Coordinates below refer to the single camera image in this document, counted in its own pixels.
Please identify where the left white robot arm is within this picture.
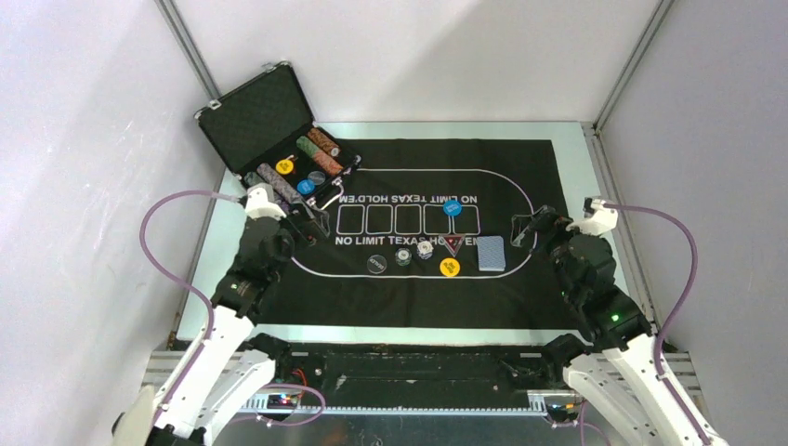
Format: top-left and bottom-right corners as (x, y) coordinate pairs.
(112, 198), (328, 445)

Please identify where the blue button in case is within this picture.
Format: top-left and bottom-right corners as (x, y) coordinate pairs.
(296, 178), (316, 196)

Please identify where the triangular all-in marker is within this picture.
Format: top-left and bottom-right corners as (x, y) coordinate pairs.
(441, 234), (466, 257)

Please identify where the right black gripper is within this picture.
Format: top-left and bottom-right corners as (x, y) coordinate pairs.
(509, 204), (582, 303)

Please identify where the black aluminium chip case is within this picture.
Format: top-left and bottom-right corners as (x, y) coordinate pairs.
(194, 60), (361, 210)

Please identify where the electronics board with leds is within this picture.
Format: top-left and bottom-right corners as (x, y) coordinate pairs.
(266, 393), (300, 410)

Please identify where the yellow button in case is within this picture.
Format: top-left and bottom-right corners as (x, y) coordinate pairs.
(275, 159), (295, 176)

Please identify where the blue small blind button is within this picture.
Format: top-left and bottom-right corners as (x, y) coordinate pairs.
(442, 200), (463, 217)

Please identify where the green orange chip row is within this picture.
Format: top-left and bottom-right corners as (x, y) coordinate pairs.
(295, 136), (343, 177)

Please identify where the clear dealer button in case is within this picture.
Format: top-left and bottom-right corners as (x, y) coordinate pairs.
(308, 171), (326, 186)

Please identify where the black metal base rail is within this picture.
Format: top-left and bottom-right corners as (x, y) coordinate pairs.
(165, 338), (678, 411)

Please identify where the blue playing card deck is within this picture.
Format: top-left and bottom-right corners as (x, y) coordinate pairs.
(477, 235), (506, 272)

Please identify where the red brown chip row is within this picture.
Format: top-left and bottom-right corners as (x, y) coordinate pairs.
(307, 127), (341, 158)

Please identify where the black poker table mat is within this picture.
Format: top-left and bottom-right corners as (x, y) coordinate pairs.
(260, 139), (574, 330)

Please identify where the yellow big blind button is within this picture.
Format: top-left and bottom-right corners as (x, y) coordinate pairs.
(439, 257), (461, 278)

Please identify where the white blue chip stack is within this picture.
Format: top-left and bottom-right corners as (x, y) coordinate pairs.
(416, 241), (434, 260)

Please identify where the black dealer button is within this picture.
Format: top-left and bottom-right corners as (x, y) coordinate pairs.
(366, 254), (387, 275)

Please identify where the pink grey chip row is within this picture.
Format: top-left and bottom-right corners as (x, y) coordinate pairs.
(256, 163), (302, 203)

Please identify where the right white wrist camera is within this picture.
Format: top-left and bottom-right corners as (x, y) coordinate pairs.
(566, 197), (619, 236)

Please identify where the green blue chip stack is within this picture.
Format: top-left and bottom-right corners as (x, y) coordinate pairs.
(395, 247), (413, 267)

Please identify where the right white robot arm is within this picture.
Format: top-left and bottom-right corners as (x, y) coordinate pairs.
(510, 198), (726, 445)

